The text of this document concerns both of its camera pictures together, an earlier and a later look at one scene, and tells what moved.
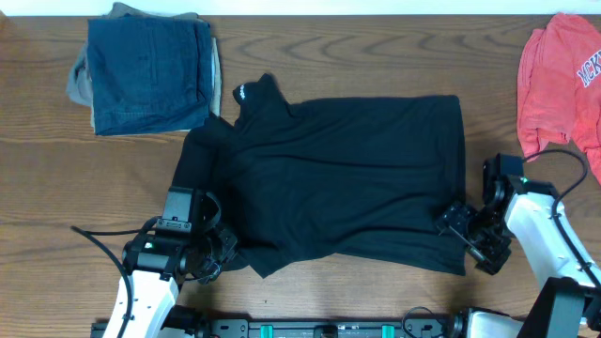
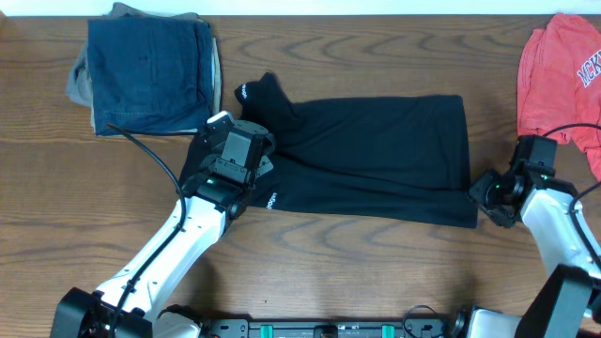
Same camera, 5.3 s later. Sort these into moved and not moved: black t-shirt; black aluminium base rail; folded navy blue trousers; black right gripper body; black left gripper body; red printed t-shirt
Moved: black right gripper body; black t-shirt; black left gripper body
Not moved: red printed t-shirt; folded navy blue trousers; black aluminium base rail
